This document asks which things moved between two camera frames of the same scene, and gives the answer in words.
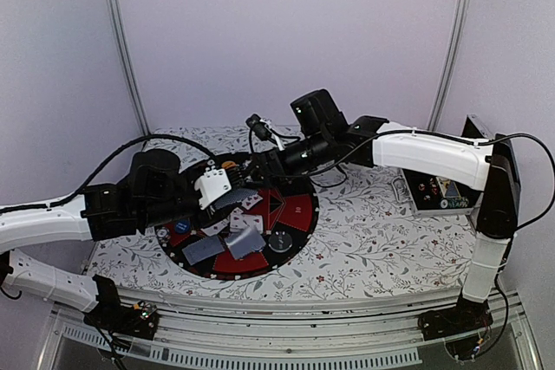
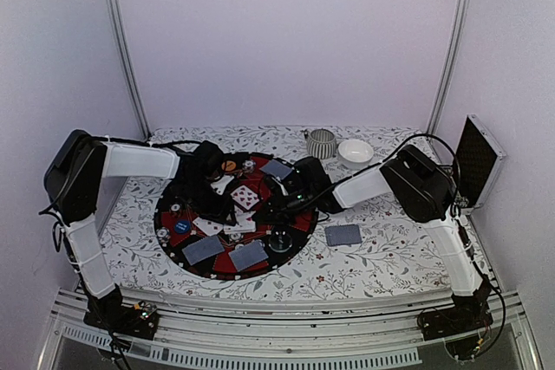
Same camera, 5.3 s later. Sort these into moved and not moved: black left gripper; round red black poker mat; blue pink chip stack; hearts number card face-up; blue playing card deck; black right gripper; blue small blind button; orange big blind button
Moved: black left gripper; black right gripper; blue playing card deck
Not moved: blue small blind button; hearts number card face-up; orange big blind button; round red black poker mat; blue pink chip stack
